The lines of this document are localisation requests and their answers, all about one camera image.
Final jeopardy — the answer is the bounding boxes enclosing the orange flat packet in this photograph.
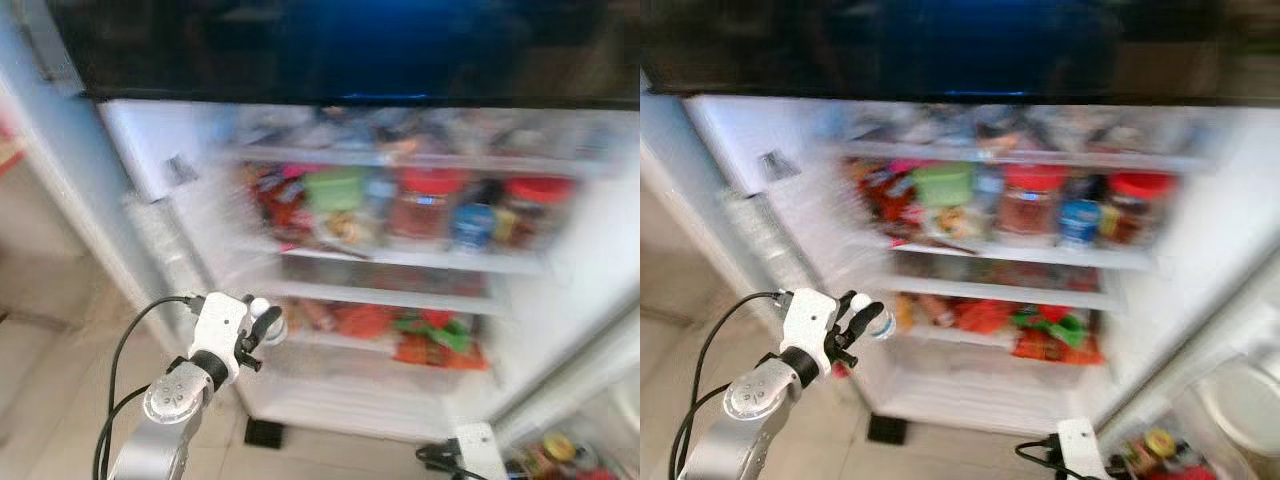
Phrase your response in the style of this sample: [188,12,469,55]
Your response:
[1012,330,1106,366]
[393,335,489,371]

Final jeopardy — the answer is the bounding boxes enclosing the white round container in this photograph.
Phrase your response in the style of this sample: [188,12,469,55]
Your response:
[1197,360,1280,456]

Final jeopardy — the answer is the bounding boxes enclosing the white fridge shelf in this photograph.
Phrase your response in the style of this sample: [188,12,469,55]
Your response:
[250,278,501,316]
[880,235,1156,273]
[235,235,556,278]
[835,140,1216,176]
[880,275,1121,311]
[222,145,606,181]

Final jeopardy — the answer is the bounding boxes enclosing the black glass fridge door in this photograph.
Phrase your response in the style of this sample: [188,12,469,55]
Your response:
[1095,270,1280,480]
[495,300,641,480]

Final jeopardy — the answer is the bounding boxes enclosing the red orange food pack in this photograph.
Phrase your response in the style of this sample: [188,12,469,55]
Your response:
[950,298,1016,336]
[335,303,396,339]

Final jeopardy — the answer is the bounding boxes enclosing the green-lidded food container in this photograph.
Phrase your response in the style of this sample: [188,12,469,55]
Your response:
[912,162,976,241]
[303,168,369,246]

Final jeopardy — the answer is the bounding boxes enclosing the white crisper drawer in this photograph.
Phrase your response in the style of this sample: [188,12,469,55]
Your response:
[865,335,1106,436]
[240,340,506,441]

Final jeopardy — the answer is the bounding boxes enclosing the green and red packet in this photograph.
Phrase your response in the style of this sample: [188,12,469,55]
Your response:
[1010,305,1091,346]
[393,308,476,353]

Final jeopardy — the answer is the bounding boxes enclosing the red snack packet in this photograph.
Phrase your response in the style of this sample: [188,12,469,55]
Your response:
[250,165,311,246]
[855,160,919,241]

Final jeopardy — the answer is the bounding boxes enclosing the blue drink can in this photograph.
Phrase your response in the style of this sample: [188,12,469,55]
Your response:
[1058,197,1101,248]
[452,200,496,253]

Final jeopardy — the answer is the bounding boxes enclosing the large red-lidded jar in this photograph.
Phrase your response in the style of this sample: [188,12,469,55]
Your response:
[388,168,469,251]
[997,163,1071,246]
[497,177,573,251]
[1100,172,1179,246]

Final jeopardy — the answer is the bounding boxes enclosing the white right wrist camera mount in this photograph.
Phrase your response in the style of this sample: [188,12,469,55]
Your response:
[1057,417,1109,480]
[455,422,506,480]

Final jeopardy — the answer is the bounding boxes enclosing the black glass fridge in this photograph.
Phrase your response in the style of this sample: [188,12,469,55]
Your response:
[0,0,641,449]
[640,0,1280,445]

